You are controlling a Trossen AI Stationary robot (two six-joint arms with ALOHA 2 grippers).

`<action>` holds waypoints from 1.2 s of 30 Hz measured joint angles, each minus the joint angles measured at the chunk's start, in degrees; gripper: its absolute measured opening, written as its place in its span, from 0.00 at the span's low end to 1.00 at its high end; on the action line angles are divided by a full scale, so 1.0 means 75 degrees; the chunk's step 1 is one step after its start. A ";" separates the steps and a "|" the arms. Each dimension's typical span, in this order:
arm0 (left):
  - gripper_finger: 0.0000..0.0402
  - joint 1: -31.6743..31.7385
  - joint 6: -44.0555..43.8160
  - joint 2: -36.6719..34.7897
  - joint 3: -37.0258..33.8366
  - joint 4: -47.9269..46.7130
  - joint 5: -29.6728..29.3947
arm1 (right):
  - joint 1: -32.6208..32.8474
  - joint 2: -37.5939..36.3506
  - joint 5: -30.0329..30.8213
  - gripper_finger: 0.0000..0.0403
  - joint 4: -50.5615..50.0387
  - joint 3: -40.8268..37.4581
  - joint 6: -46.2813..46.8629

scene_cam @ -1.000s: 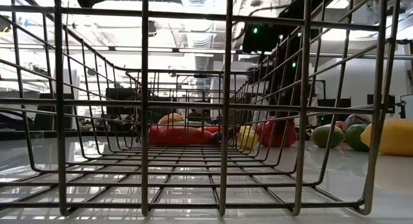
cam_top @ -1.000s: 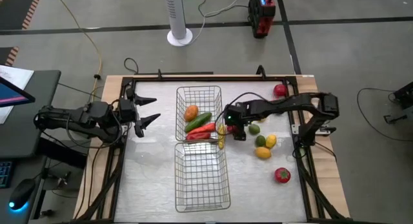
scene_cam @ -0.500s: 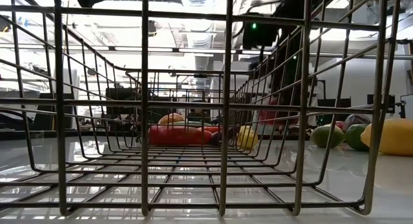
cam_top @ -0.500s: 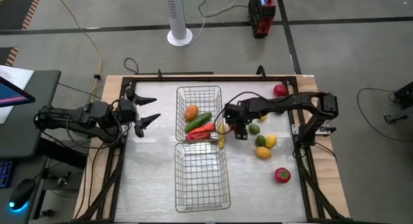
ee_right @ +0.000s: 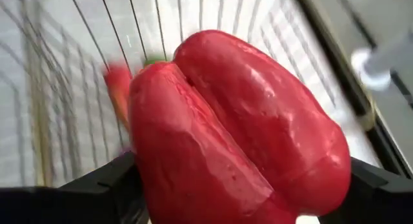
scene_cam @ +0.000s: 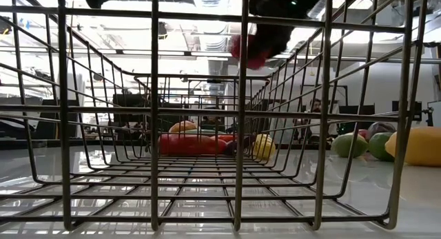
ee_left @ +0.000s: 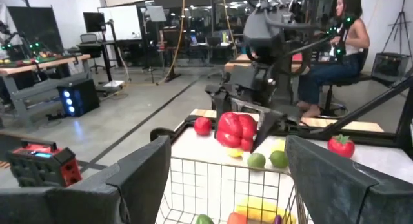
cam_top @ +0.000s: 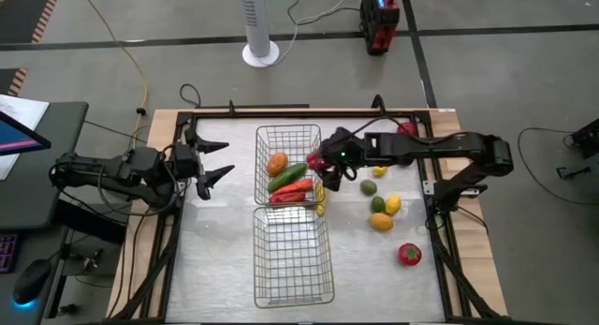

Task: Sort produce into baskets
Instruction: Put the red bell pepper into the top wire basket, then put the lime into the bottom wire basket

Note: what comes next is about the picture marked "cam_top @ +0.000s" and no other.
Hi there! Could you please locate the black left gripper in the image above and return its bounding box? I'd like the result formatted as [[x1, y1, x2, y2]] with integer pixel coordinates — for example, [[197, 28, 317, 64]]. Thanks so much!
[[173, 126, 236, 201]]

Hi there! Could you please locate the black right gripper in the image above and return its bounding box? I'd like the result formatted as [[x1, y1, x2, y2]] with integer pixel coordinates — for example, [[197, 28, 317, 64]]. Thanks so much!
[[316, 126, 369, 193]]

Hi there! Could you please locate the red toy bell pepper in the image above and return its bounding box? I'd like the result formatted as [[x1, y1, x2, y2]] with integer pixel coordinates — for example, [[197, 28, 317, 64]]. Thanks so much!
[[306, 149, 331, 173]]

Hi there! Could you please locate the yellow toy corn cob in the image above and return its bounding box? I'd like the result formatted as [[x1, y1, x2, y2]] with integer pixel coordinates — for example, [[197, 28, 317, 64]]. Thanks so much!
[[314, 182, 328, 217]]

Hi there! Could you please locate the green toy cucumber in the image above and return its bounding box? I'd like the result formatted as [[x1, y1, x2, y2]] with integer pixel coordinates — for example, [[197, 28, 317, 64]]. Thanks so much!
[[267, 162, 309, 194]]

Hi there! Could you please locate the orange toy potato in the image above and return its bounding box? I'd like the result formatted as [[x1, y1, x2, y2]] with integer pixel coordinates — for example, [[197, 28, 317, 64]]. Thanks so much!
[[266, 152, 290, 178]]

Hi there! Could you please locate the red toy chili pepper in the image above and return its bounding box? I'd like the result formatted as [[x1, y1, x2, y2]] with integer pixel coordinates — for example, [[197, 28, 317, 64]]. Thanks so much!
[[269, 191, 307, 205]]

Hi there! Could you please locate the orange-yellow toy citrus fruit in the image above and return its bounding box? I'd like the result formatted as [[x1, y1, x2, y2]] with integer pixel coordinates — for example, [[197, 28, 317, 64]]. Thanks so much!
[[368, 212, 395, 232]]

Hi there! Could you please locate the red toy tomato green stem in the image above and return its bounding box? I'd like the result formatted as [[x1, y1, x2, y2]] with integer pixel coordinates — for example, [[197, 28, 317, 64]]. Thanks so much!
[[397, 242, 423, 267]]

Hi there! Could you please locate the red toy apple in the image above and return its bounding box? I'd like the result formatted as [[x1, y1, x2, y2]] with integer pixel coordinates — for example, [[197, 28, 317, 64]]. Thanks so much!
[[396, 122, 419, 139]]

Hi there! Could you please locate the white tower fan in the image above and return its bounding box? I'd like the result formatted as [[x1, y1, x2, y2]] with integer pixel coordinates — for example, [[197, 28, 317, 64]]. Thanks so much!
[[237, 0, 281, 68]]

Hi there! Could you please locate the red and black tool box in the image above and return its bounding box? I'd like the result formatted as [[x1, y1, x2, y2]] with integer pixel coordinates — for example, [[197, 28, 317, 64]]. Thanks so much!
[[358, 0, 402, 56]]

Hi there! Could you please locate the black desk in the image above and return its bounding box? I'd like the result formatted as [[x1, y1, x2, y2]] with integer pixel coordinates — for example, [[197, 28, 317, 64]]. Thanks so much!
[[0, 101, 90, 230]]

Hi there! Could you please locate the computer monitor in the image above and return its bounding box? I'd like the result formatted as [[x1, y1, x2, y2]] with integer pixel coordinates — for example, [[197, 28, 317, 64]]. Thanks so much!
[[0, 110, 53, 157]]

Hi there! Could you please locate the white paper sheet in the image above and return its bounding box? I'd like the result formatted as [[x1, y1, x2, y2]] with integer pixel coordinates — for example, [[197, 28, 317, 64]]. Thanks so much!
[[0, 94, 51, 182]]

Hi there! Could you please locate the black computer mouse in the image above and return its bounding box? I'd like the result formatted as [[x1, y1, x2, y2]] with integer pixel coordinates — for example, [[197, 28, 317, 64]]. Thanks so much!
[[12, 258, 53, 306]]

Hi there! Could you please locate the black keyboard purple light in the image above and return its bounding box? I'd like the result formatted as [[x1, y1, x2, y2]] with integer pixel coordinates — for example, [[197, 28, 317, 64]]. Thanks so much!
[[0, 231, 20, 275]]

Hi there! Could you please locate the black floor device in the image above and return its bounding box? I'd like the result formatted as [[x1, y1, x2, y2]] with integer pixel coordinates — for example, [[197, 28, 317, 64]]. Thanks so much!
[[556, 117, 599, 181]]

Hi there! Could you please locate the silver wire basket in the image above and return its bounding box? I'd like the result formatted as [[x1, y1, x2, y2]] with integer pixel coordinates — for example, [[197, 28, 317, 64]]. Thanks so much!
[[254, 124, 328, 209], [252, 205, 336, 310]]

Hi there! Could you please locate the black metal table frame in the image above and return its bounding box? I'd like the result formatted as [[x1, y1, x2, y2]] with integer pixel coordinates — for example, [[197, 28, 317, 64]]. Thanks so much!
[[109, 94, 514, 325]]

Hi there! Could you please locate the black looped cable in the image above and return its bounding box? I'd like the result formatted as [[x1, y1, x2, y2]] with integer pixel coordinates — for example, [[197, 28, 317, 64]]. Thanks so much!
[[179, 82, 203, 109]]

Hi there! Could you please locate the yellow floor cable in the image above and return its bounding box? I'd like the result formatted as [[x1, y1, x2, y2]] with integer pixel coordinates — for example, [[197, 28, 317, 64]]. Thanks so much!
[[77, 0, 151, 146]]

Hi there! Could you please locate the white floor cable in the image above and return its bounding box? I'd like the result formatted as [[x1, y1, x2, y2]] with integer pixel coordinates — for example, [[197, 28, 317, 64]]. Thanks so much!
[[261, 0, 362, 66]]

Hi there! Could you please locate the black floor cable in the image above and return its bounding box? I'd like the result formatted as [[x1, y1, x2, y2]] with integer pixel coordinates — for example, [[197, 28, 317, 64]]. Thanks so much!
[[517, 126, 599, 207]]

